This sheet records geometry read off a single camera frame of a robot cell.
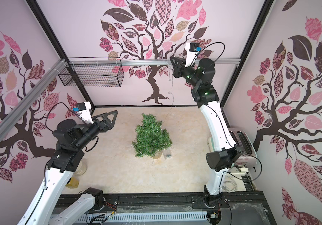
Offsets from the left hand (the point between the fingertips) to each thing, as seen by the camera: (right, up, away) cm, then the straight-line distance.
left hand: (113, 116), depth 63 cm
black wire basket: (-16, +32, +32) cm, 48 cm away
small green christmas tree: (+17, -12, +6) cm, 21 cm away
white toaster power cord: (+63, -37, +15) cm, 74 cm away
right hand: (+27, +27, -3) cm, 38 cm away
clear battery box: (+25, -25, +29) cm, 46 cm away
